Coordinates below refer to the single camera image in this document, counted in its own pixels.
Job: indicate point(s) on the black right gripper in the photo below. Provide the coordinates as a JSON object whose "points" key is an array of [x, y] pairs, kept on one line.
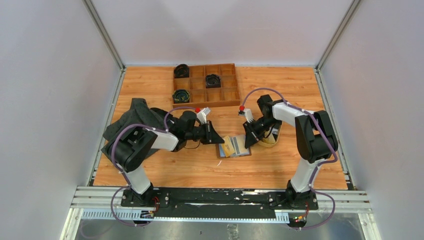
{"points": [[252, 136]]}

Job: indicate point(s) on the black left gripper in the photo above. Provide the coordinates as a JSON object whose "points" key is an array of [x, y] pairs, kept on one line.
{"points": [[210, 136]]}

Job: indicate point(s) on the gold VIP card 8835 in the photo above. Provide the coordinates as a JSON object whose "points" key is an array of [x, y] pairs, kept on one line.
{"points": [[227, 149]]}

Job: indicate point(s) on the brown leather card holder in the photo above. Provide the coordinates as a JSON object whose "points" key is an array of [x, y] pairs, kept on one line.
{"points": [[238, 142]]}

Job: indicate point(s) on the yellow oval card tray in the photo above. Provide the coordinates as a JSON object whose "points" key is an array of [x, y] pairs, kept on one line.
{"points": [[271, 136]]}

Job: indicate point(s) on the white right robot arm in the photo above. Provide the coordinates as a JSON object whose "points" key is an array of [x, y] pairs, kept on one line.
{"points": [[315, 140]]}

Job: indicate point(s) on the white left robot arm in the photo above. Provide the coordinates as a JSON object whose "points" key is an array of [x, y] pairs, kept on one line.
{"points": [[134, 173]]}

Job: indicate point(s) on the wooden compartment tray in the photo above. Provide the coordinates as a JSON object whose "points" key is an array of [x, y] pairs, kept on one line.
{"points": [[200, 97]]}

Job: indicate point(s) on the black-green coiled belt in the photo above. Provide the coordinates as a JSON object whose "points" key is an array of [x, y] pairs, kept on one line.
{"points": [[181, 96]]}

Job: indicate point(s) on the black coiled belt middle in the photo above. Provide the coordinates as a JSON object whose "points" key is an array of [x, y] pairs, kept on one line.
{"points": [[212, 81]]}

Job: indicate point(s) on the black coiled belt top-left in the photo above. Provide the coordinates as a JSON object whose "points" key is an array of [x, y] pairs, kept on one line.
{"points": [[181, 71]]}

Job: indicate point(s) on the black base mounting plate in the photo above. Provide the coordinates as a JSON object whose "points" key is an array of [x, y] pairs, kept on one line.
{"points": [[217, 203]]}

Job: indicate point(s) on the dark grey dotted cloth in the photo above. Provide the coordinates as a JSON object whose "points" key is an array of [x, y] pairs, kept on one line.
{"points": [[132, 116]]}

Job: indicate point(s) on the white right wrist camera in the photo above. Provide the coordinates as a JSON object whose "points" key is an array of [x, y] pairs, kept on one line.
{"points": [[247, 113]]}

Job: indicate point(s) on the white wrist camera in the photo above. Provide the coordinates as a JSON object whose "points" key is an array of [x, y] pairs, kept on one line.
{"points": [[201, 115], [247, 113]]}

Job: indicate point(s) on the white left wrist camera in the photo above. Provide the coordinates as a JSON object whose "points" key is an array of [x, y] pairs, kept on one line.
{"points": [[201, 115]]}

